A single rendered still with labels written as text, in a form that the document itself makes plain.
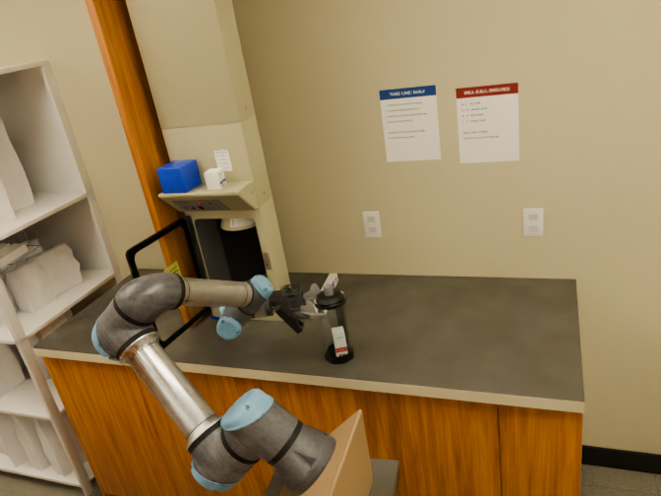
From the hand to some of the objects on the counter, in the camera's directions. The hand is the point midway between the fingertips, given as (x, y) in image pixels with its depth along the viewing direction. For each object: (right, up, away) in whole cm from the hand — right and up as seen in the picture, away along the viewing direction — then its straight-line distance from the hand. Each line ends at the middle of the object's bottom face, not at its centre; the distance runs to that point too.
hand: (329, 305), depth 181 cm
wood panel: (-48, -3, +61) cm, 78 cm away
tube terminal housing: (-28, -4, +51) cm, 58 cm away
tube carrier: (+3, -17, +8) cm, 19 cm away
